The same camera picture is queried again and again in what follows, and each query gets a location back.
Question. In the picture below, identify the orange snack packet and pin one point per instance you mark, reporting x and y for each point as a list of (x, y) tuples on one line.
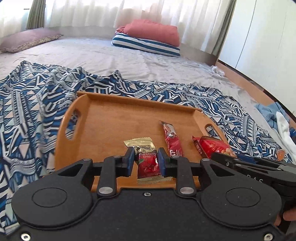
[(281, 154)]

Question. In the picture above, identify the white sheer curtain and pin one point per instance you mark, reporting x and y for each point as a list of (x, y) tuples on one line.
[(104, 16)]

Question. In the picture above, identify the light blue cloth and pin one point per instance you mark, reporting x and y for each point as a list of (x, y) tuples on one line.
[(266, 113)]

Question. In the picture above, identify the green curtain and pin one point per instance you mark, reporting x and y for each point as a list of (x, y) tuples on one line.
[(225, 27), (35, 14)]

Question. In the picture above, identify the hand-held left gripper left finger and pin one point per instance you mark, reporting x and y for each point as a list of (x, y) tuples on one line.
[(130, 162)]

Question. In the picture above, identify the grey bed sheet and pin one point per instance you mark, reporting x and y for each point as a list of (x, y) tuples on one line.
[(92, 55)]

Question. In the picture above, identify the blue white striped pillow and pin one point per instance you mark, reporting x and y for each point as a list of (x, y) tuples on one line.
[(143, 45)]

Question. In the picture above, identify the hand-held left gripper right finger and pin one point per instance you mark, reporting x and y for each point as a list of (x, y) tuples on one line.
[(163, 163)]

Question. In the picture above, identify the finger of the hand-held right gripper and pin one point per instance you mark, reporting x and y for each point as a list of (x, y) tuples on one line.
[(245, 158), (224, 160)]

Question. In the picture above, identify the blue white patterned blanket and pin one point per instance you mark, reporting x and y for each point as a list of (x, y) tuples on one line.
[(30, 104)]

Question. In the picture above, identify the white crumpled cloth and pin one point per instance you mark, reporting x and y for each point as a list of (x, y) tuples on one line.
[(217, 70)]

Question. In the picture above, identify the purple pillow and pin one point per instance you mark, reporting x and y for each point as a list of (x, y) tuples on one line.
[(27, 40)]

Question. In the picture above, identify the white wardrobe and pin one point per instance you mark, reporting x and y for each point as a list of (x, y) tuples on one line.
[(261, 39)]

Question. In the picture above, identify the wooden bed frame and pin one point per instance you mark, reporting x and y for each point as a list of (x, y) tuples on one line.
[(256, 81)]

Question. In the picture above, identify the wooden tray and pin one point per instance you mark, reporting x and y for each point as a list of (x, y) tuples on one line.
[(111, 120)]

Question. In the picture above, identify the red peanut packet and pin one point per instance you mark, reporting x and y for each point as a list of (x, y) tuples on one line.
[(212, 144)]

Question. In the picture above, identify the gold and red candy packet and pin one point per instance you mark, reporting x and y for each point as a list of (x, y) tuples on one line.
[(146, 162)]

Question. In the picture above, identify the person's right hand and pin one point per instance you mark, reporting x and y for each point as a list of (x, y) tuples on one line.
[(290, 217)]

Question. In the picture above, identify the red pillow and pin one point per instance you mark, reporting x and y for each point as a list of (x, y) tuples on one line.
[(152, 31)]

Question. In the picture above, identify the slim red snack stick packet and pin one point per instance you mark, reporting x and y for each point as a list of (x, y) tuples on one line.
[(172, 141)]

